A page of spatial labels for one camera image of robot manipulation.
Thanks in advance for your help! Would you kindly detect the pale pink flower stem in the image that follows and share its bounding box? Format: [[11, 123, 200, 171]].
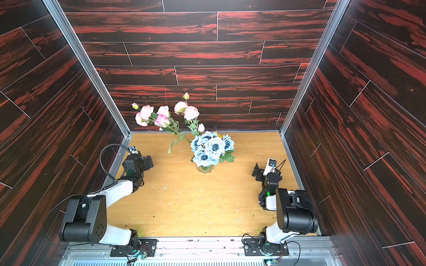
[[132, 103, 190, 154]]

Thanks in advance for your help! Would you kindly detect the pink peony flower stem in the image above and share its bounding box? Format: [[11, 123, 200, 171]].
[[174, 92, 205, 136]]

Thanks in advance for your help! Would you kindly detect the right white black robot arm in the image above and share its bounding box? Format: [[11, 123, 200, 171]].
[[252, 159, 318, 247]]

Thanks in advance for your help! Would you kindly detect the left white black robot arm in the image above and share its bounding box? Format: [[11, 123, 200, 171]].
[[59, 153, 154, 251]]

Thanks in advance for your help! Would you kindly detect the clear glass vase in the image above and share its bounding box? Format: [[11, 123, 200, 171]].
[[197, 165, 214, 174]]

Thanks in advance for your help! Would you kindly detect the blue rose bouquet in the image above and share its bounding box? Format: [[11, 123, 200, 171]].
[[191, 131, 235, 167]]

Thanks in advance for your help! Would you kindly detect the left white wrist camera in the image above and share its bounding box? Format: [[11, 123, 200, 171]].
[[128, 146, 139, 154]]

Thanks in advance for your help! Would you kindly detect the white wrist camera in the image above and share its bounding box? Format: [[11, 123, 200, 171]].
[[263, 158, 277, 176], [128, 146, 139, 154]]

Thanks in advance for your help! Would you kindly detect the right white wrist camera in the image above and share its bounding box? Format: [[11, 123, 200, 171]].
[[263, 158, 277, 176]]

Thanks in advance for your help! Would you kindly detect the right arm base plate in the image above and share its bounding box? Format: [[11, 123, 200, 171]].
[[242, 237, 289, 257]]

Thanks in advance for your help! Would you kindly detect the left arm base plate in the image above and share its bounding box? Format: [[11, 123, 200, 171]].
[[110, 238, 158, 259]]

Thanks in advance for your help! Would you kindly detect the front aluminium rail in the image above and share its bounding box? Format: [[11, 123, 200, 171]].
[[59, 236, 344, 266]]

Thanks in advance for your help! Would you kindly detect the left aluminium frame post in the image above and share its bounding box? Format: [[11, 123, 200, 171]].
[[42, 0, 130, 137]]

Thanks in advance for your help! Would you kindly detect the aluminium frame post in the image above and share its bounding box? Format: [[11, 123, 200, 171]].
[[280, 0, 350, 140], [42, 0, 130, 137]]

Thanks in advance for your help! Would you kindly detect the right aluminium frame post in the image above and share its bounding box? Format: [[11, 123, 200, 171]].
[[280, 0, 350, 140]]

